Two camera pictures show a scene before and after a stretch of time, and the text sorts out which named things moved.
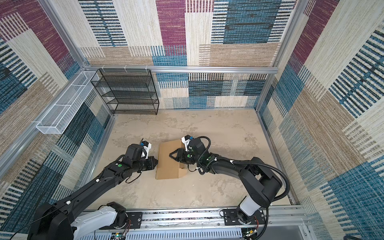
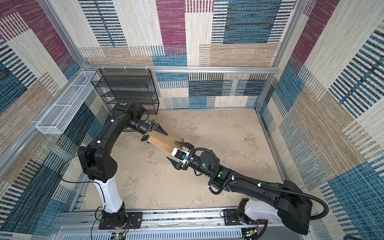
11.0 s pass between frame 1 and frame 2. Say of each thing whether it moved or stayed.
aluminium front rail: stayed
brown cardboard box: moved
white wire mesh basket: stayed
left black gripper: moved
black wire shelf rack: stayed
